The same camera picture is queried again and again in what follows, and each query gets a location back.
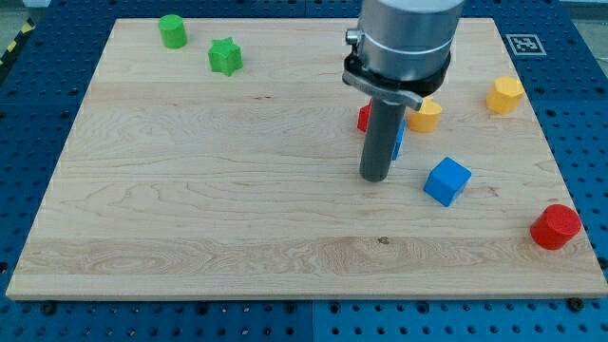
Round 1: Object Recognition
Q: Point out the green star block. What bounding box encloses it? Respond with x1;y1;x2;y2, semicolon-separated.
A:
208;37;243;76

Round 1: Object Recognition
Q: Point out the yellow hexagon block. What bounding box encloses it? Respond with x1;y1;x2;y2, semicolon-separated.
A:
485;76;524;115

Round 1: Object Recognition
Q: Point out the blue cube block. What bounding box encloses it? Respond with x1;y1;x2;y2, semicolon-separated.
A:
424;157;472;207

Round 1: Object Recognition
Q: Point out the yellow cylinder block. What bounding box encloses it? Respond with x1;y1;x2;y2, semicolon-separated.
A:
408;97;443;133

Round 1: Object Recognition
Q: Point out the red cylinder block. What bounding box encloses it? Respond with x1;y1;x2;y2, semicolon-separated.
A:
529;204;582;250

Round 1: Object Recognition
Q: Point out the white fiducial marker tag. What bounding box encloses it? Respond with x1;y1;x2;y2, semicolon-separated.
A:
506;33;546;56

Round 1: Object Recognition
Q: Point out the red star block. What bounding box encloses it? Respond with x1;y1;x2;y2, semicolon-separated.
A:
356;103;371;132

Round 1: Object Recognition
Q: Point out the wooden board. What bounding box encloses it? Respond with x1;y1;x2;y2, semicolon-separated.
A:
7;19;607;301

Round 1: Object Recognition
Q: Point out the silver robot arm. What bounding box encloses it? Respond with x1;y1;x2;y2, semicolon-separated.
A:
342;0;465;182

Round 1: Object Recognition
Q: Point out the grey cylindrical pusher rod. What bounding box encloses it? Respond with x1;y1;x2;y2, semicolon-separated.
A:
359;98;405;182

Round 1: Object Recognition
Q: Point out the blue block behind rod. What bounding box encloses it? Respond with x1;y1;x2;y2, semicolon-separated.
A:
391;119;407;161

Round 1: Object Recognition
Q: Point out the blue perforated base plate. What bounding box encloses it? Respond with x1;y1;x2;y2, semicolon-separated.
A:
1;1;607;341

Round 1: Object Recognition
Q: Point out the green cylinder block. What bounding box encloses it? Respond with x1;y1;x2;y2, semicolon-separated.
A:
158;14;188;48

